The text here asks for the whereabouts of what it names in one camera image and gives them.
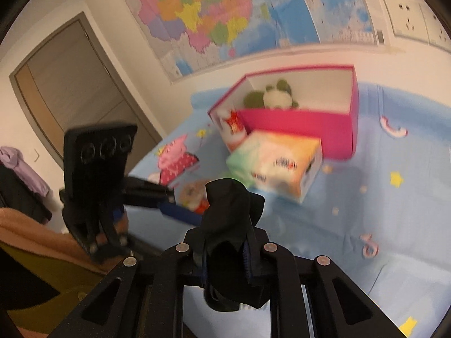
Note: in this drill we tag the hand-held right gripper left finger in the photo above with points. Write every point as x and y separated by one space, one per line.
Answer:
193 253

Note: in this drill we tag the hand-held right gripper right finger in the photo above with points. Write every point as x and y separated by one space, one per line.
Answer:
249 260

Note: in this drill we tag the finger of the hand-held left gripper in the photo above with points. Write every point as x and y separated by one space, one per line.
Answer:
179 213
148 186

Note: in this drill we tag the pink floral tissue pack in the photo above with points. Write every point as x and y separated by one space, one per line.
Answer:
192 195

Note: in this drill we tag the black sock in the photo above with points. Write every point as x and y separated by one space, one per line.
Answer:
229 218

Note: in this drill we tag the pink cardboard box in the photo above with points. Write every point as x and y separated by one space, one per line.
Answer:
303 130

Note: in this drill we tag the green white plush toy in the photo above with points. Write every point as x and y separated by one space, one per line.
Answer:
276 95

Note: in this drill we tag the person's left forearm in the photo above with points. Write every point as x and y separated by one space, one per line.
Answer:
42 232

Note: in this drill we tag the person's left hand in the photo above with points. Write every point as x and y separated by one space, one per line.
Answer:
120 220

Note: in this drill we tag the purple clothing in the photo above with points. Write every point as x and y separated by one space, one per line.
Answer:
21 169

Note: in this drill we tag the dark cloth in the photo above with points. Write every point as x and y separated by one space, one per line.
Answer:
21 204

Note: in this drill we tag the grey brown door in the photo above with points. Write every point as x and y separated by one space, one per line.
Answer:
77 88

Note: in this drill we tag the red white tissue pack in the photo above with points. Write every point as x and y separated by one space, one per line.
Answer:
229 130

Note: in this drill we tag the pastel tissue pack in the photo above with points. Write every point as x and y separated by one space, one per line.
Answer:
274 162

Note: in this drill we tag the blue cartoon printed bedsheet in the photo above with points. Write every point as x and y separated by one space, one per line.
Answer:
352 211

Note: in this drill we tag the olive green buttoned garment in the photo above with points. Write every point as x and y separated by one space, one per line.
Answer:
53 295

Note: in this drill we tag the colourful wall map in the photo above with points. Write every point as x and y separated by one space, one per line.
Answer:
229 14

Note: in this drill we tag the white wall socket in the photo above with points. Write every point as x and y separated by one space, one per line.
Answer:
438 24
405 16

